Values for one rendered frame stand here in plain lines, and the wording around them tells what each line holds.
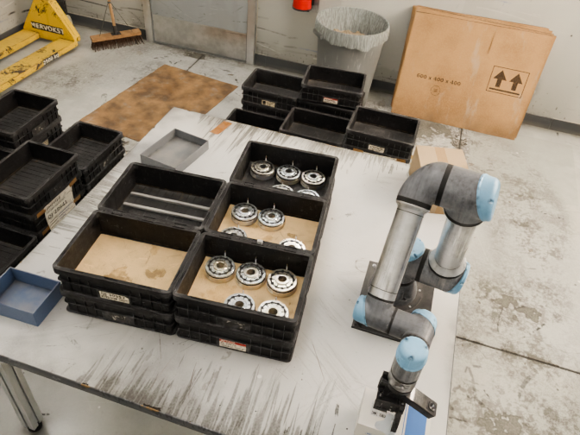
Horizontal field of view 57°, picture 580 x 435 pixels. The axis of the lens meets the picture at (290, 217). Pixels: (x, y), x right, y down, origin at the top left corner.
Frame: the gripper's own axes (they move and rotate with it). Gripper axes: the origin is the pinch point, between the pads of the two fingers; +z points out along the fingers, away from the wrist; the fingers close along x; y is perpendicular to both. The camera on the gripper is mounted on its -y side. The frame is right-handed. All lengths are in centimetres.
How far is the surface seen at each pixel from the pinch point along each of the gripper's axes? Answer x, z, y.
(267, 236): -53, -5, 58
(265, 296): -26, -5, 49
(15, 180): -77, 28, 198
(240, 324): -11, -7, 52
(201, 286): -22, -5, 71
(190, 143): -114, 7, 119
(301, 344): -21.0, 8.0, 33.6
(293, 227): -62, -5, 50
